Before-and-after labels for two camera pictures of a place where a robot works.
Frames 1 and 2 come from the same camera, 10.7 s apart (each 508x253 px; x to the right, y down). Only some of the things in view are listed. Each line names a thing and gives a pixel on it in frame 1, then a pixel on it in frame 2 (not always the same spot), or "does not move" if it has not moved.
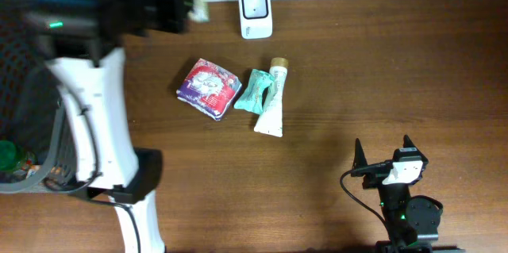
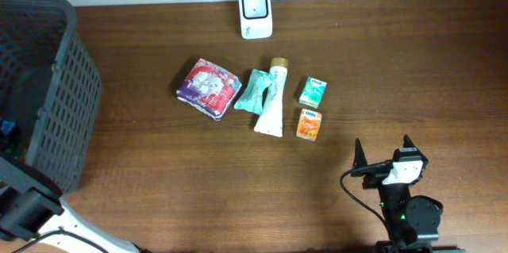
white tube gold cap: [271, 121] does not move
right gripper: [373, 180] does not move
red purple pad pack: [209, 89] does not move
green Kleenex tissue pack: [200, 11] -> [313, 92]
